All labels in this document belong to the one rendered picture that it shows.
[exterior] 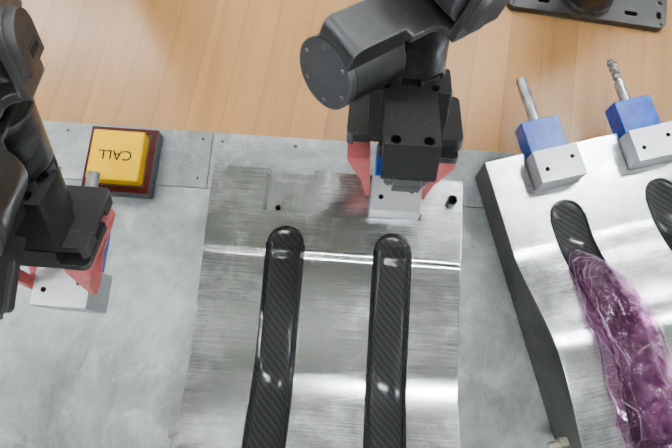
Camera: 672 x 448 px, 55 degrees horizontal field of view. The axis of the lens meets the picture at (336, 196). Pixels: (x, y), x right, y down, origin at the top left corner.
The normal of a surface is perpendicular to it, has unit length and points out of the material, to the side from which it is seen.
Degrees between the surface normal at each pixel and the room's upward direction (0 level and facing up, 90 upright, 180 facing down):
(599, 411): 16
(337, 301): 4
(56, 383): 0
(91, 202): 28
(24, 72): 62
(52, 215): 90
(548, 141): 0
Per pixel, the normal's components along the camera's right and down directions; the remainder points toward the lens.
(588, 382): 0.04, -0.09
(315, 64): -0.74, 0.45
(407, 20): 0.28, -0.47
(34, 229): -0.06, 0.72
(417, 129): 0.03, -0.71
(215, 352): 0.00, -0.29
